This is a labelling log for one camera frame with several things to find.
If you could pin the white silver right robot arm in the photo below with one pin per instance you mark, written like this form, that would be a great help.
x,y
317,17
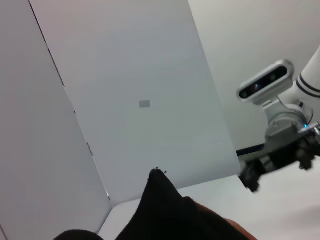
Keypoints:
x,y
282,120

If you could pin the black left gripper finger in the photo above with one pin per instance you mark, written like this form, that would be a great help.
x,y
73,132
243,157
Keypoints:
x,y
75,236

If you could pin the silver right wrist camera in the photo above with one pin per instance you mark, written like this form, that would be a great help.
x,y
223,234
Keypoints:
x,y
265,82

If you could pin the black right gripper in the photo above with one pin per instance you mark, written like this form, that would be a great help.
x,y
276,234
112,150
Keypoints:
x,y
285,155

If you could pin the grey rectangular sticker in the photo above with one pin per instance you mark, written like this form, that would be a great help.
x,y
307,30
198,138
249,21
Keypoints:
x,y
145,104

